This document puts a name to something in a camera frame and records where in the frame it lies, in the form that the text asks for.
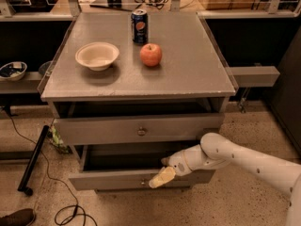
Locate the black floor cable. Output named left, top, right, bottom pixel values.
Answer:
left=1, top=105, right=98, bottom=226

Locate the green snack bag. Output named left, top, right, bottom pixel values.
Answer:
left=50, top=125, right=70, bottom=154

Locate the grey side shelf left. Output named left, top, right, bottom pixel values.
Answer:
left=0, top=72, right=42, bottom=94

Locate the blue pepsi can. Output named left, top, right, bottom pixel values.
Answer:
left=131, top=9, right=148, bottom=44

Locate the grey top drawer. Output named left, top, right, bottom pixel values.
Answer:
left=55, top=113, right=224, bottom=145

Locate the dark bowl on shelf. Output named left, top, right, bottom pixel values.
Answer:
left=39, top=61, right=52, bottom=76

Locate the grey side shelf right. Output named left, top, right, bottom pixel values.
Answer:
left=228, top=66, right=280, bottom=88

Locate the red apple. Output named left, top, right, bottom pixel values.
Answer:
left=140, top=43, right=162, bottom=67

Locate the white paper bowl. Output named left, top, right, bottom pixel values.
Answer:
left=75, top=42, right=119, bottom=71

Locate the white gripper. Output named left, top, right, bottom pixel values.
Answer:
left=149, top=150, right=192, bottom=188

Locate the grey drawer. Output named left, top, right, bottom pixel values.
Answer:
left=67, top=141, right=216, bottom=192
left=55, top=113, right=224, bottom=145

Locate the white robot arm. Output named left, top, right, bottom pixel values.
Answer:
left=149, top=133, right=301, bottom=226

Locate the grey drawer cabinet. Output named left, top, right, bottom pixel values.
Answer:
left=41, top=12, right=236, bottom=187

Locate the grey side shelf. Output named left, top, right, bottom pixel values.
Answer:
left=228, top=66, right=280, bottom=88
left=0, top=72, right=42, bottom=94

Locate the black pole on floor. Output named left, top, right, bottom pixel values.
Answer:
left=18, top=125, right=49, bottom=196

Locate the brown shoe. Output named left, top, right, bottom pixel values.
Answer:
left=0, top=208, right=36, bottom=226

